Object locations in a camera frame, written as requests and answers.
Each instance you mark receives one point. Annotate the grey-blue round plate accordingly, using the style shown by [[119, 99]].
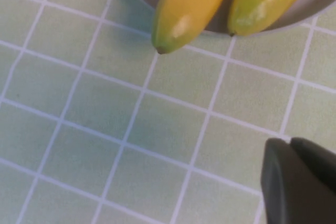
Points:
[[309, 1]]

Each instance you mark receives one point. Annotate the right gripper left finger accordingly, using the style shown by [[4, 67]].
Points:
[[288, 195]]

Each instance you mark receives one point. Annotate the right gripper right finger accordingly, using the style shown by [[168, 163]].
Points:
[[320, 161]]

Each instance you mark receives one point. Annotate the green checked tablecloth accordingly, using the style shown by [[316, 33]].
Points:
[[105, 129]]

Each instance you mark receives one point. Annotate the long yellow banana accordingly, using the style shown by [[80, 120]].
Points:
[[262, 3]]

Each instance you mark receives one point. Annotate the yellow banana with green tip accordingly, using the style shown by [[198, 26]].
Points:
[[189, 6]]

